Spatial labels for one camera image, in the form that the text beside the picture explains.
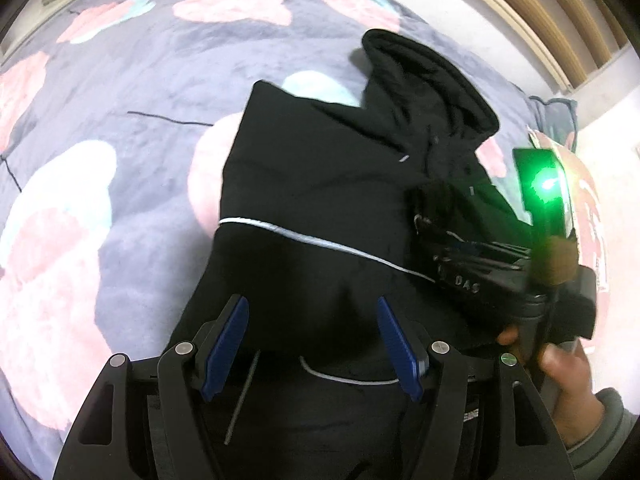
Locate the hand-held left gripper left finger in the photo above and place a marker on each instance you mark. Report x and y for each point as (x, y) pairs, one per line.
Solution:
(227, 345)

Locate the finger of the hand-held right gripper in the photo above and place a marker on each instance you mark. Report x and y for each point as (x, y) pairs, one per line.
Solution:
(435, 215)

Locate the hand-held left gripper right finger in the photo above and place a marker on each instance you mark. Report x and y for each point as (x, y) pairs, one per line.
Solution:
(400, 350)

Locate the black jacket with white piping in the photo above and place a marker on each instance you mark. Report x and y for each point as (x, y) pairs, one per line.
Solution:
(310, 185)

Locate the person's right forearm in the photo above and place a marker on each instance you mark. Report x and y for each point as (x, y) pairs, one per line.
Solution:
(607, 435)

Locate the person's right hand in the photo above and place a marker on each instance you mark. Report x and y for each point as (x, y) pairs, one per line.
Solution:
(570, 390)

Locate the pink pillow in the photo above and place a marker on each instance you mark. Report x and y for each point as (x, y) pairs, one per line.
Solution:
(592, 210)

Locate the grey pillow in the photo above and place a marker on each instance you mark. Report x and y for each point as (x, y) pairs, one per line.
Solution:
(555, 115)

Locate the wooden headboard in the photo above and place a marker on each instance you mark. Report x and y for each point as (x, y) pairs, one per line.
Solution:
(540, 15)

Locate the grey blanket with pink print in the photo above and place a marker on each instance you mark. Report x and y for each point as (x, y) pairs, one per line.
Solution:
(125, 85)

